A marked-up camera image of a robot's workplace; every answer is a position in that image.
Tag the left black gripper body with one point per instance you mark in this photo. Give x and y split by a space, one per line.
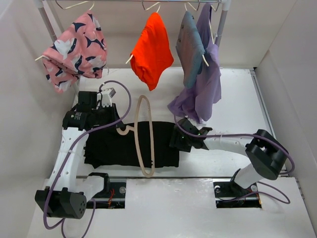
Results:
105 116

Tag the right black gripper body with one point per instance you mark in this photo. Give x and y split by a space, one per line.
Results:
182 143

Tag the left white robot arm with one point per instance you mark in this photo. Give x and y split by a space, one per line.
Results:
62 196

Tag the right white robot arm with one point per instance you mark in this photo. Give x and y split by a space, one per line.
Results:
266 155

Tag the wooden hanger under orange shorts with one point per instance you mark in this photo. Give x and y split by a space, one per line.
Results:
128 60

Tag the wooden hanger under pink shorts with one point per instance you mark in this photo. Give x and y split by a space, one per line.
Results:
74 4

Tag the wooden hanger under lilac shirt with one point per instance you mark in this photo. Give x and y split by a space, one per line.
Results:
214 36

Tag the wooden hanger under blue shorts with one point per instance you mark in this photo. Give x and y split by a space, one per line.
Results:
205 60

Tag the lilac purple shirt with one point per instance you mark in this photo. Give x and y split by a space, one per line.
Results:
196 103

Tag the pink bird-print shorts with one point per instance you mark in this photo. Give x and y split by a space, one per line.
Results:
79 51

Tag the orange shorts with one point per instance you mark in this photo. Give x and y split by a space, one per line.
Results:
151 55

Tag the blue-grey shorts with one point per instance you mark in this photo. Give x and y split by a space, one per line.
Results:
190 50

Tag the grey metal clothes rack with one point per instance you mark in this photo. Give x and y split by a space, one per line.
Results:
147 5

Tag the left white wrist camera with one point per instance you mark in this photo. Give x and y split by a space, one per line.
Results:
104 98

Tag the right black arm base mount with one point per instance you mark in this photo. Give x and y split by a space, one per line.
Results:
229 195

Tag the aluminium rail front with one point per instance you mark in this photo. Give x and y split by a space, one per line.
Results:
134 177

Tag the aluminium rail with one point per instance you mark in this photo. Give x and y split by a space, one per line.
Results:
262 103
134 177

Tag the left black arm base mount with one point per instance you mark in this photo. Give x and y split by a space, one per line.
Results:
108 194

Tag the aluminium rail right side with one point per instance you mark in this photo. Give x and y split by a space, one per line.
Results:
262 103

